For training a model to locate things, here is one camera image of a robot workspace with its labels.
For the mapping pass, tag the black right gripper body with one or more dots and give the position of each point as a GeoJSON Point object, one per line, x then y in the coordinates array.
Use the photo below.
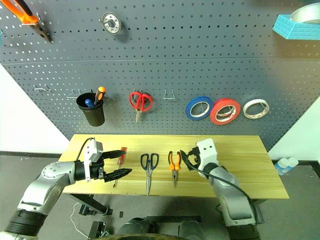
{"type": "Point", "coordinates": [195, 152]}

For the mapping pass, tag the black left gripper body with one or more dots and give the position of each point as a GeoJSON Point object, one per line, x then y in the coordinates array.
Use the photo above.
{"type": "Point", "coordinates": [96, 171]}

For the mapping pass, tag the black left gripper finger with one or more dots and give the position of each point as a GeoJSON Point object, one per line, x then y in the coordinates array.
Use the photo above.
{"type": "Point", "coordinates": [117, 174]}
{"type": "Point", "coordinates": [112, 153]}

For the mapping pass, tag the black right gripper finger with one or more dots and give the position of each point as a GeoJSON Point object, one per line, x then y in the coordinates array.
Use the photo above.
{"type": "Point", "coordinates": [185, 158]}
{"type": "Point", "coordinates": [193, 168]}

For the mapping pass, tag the small orange needle nose pliers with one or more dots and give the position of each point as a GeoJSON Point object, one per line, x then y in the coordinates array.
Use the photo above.
{"type": "Point", "coordinates": [174, 172]}

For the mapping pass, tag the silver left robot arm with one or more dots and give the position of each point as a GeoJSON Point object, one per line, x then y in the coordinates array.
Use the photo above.
{"type": "Point", "coordinates": [50, 175]}

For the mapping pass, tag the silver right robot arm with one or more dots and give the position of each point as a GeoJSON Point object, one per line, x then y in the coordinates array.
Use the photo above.
{"type": "Point", "coordinates": [232, 190]}

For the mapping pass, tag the red tape roll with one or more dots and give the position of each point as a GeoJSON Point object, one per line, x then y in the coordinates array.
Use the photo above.
{"type": "Point", "coordinates": [214, 117]}

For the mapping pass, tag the blue tape roll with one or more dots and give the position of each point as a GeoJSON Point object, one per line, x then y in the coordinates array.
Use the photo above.
{"type": "Point", "coordinates": [188, 111]}

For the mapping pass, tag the white tape roll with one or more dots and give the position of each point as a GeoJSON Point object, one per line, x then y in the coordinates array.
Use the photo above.
{"type": "Point", "coordinates": [245, 110]}

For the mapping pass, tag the grey perforated metal pegboard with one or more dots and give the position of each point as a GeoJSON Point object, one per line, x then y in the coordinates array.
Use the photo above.
{"type": "Point", "coordinates": [175, 50]}

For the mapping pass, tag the black plastic cup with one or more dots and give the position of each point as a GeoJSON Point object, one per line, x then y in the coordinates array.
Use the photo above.
{"type": "Point", "coordinates": [93, 115]}

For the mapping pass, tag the dark grey rounded shape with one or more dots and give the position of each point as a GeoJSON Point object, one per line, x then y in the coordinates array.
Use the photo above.
{"type": "Point", "coordinates": [136, 227]}
{"type": "Point", "coordinates": [191, 228]}

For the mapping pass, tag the white bottle blue label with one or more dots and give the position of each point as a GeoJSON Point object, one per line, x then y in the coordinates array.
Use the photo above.
{"type": "Point", "coordinates": [281, 167]}
{"type": "Point", "coordinates": [293, 162]}

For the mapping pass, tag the round silver metal disc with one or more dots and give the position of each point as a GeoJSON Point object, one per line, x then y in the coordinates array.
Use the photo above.
{"type": "Point", "coordinates": [106, 18]}

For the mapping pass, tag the silver metal bowl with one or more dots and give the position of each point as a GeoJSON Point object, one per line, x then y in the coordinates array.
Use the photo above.
{"type": "Point", "coordinates": [307, 12]}

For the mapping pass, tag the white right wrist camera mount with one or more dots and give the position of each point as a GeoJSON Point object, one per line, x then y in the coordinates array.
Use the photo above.
{"type": "Point", "coordinates": [207, 152]}

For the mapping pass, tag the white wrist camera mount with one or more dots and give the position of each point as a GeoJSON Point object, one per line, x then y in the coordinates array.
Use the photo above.
{"type": "Point", "coordinates": [91, 150]}
{"type": "Point", "coordinates": [207, 152]}

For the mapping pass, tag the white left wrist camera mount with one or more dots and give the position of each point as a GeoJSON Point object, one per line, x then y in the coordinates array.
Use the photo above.
{"type": "Point", "coordinates": [91, 150]}

